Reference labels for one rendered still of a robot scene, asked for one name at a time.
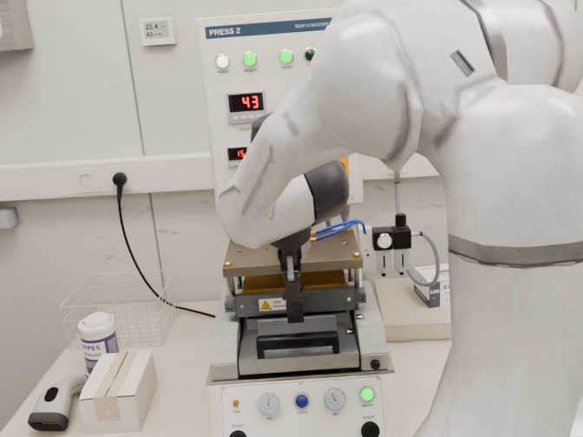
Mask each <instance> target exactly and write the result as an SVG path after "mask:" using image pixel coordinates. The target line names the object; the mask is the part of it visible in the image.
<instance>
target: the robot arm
mask: <svg viewBox="0 0 583 437"><path fill-rule="evenodd" d="M582 77H583V25H582V21H581V19H580V17H579V16H578V14H577V13H576V11H575V10H574V9H573V7H572V5H571V4H570V3H569V2H568V1H567V0H344V2H343V3H342V4H341V6H340V7H339V9H338V10H337V12H336V13H335V15H334V16H333V18H332V19H331V22H330V24H329V26H327V27H326V29H325V31H324V33H323V36H322V38H321V40H320V42H319V45H318V47H317V50H316V52H315V54H314V56H313V57H312V59H311V63H310V65H309V67H308V69H307V71H306V73H305V74H304V75H303V77H302V78H301V79H300V80H299V81H298V83H297V84H296V85H295V87H294V88H293V89H292V90H291V92H290V93H289V94H288V95H287V96H286V97H285V98H284V99H283V101H282V102H281V103H280V104H279V106H278V107H277V108H276V109H275V111H274V112H271V113H269V114H265V115H262V116H260V117H258V118H257V119H256V120H255V121H254V122H253V124H252V131H251V145H250V147H249V149H248V150H247V152H246V155H245V157H244V158H243V160H242V161H241V163H240V165H239V167H238V169H237V171H236V173H235V174H234V175H233V178H232V179H229V180H227V181H226V183H225V184H224V185H223V186H222V188H221V190H220V193H219V200H218V211H219V219H220V222H221V224H222V226H223V228H224V231H225V233H226V235H227V236H228V237H229V238H230V239H231V240H232V241H233V242H234V243H235V244H238V245H243V246H245V247H248V248H251V249H257V248H259V247H261V246H264V245H268V244H270V245H272V246H274V247H276V248H278V260H279V261H280V268H281V271H282V272H284V273H283V275H282V278H283V279H284V282H285V295H282V297H283V300H285V304H286V313H287V322H288V323H303V322H304V309H303V298H302V290H301V289H304V288H305V287H304V283H300V282H299V278H300V275H299V271H301V258H302V251H301V246H302V245H304V244H305V243H306V242H307V241H308V240H309V238H310V236H311V226H314V225H318V224H320V223H322V222H325V221H326V220H328V219H332V218H335V217H336V216H338V215H340V214H341V213H342V212H344V209H345V207H346V204H347V201H348V198H349V196H350V182H349V179H348V175H347V172H346V169H345V168H344V166H343V164H342V163H341V162H340V160H339V159H341V158H343V157H345V156H348V155H351V154H353V153H359V154H362V155H366V156H370V157H373V158H378V159H380V160H381V161H382V162H383V163H384V164H385V165H386V166H387V167H388V168H389V169H390V170H394V171H398V172H400V171H401V170H402V168H403V167H404V166H405V164H406V163H407V162H408V160H409V159H410V157H411V156H412V155H413V153H418V154H420V155H422V156H423V157H425V158H427V159H428V161H429V162H430V164H431V165H432V166H433V167H434V168H435V169H436V171H437V172H438V173H439V175H440V176H441V180H442V186H443V189H444V192H445V202H446V215H447V228H448V241H449V245H448V256H449V295H450V315H451V335H452V344H451V347H450V350H449V354H448V357H447V360H446V362H445V366H444V369H443V372H442V376H441V379H440V381H439V384H438V387H437V390H436V394H435V397H434V400H433V402H432V405H431V408H430V411H429V414H428V415H427V417H426V418H425V420H424V421H423V423H422V424H421V426H420V427H419V428H418V429H417V430H416V432H415V434H414V435H413V436H412V437H583V99H582V98H581V97H580V96H577V95H574V94H573V93H574V92H575V91H576V90H577V88H578V86H579V85H580V81H581V79H582Z"/></svg>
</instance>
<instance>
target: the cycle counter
mask: <svg viewBox="0 0 583 437"><path fill-rule="evenodd" d="M247 109H259V95H240V96H233V111H236V110H247Z"/></svg>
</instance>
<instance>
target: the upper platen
mask: <svg viewBox="0 0 583 437"><path fill-rule="evenodd" d="M282 275H283V274H272V275H259V276H247V277H244V283H243V288H242V293H252V292H265V291H277V290H285V282H284V279H283V278H282ZM299 275H300V278H299V282H300V283H304V287H305V289H314V288H327V287H339V286H347V282H346V278H345V274H344V270H334V271H310V272H299Z"/></svg>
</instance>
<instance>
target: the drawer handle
mask: <svg viewBox="0 0 583 437"><path fill-rule="evenodd" d="M256 345H257V346H256V348H257V357H258V359H264V354H265V352H264V350H275V349H300V348H313V347H326V346H332V350H333V354H339V353H340V352H339V338H338V332H337V331H336V330H331V331H318V332H305V333H292V334H279V335H267V336H257V338H256Z"/></svg>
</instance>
